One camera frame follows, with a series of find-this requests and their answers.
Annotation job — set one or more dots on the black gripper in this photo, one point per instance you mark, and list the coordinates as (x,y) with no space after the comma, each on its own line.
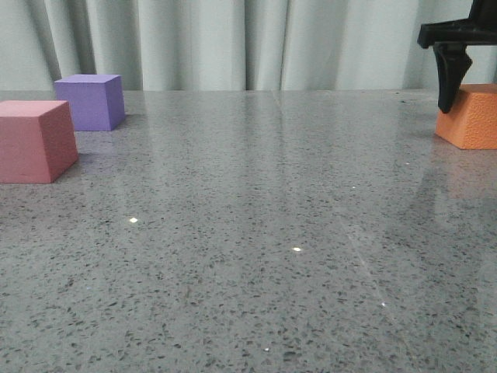
(452,61)

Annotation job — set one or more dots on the orange foam cube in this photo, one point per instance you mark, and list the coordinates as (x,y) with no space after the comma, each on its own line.
(471,122)

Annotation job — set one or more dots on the pale green curtain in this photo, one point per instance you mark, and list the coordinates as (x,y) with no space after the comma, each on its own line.
(222,45)

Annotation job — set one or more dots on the purple foam cube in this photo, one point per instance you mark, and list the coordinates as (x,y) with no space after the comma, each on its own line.
(96,101)

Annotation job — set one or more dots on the pink foam cube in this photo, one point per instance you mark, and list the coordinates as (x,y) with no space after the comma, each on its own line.
(37,140)

